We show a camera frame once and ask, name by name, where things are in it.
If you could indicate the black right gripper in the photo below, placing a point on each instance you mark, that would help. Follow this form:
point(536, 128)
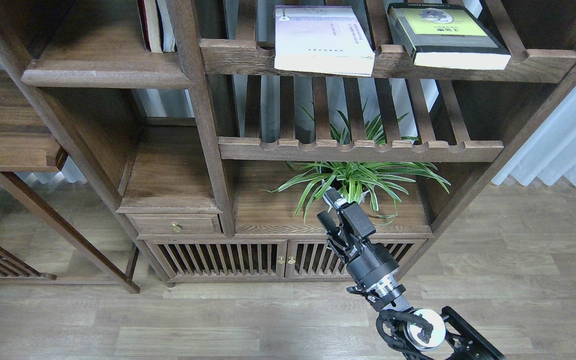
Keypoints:
point(371, 265)

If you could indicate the beige upright book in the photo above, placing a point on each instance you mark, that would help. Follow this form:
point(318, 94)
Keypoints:
point(153, 26)

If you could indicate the dark wooden bookshelf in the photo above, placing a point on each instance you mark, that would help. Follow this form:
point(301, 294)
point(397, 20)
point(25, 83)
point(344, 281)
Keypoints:
point(177, 137)

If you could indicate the white upright book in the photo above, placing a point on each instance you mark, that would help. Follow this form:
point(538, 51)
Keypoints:
point(169, 44)

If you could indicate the green black thick book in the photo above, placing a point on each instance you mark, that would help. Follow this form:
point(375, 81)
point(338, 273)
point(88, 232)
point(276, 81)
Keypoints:
point(438, 35)

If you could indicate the green spider plant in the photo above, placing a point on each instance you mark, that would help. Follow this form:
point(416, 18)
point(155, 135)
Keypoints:
point(385, 176)

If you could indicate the wooden side shelf unit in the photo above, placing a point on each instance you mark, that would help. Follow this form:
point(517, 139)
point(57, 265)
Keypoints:
point(27, 146)

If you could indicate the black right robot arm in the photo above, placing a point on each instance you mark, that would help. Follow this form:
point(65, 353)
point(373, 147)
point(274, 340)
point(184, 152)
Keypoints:
point(406, 329)

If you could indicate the white pleated curtain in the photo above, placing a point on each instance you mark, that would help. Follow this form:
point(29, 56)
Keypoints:
point(549, 154)

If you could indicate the brass drawer knob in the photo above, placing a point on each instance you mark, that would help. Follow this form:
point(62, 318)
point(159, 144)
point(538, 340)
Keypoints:
point(175, 227)

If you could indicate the white paperback book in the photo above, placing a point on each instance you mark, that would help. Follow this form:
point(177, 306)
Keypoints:
point(321, 39)

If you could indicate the dark red upright book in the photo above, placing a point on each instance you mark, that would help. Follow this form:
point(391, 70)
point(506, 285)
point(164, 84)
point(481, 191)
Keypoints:
point(143, 23)

